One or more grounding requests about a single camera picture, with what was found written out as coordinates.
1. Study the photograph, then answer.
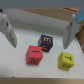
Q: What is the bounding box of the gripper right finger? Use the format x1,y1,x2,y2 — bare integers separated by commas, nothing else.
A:
62,13,84,50

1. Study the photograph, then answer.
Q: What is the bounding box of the pink block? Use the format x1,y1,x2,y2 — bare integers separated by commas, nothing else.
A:
26,45,45,67

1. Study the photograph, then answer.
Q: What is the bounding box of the purple block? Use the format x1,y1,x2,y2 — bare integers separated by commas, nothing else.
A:
37,34,55,53

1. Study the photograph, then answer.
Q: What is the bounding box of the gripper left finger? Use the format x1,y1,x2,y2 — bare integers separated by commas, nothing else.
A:
0,12,18,49

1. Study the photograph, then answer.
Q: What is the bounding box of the yellow block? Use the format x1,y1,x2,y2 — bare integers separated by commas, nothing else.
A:
56,51,75,71

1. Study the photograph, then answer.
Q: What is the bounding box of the white plastic box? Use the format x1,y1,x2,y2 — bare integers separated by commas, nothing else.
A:
0,7,84,82

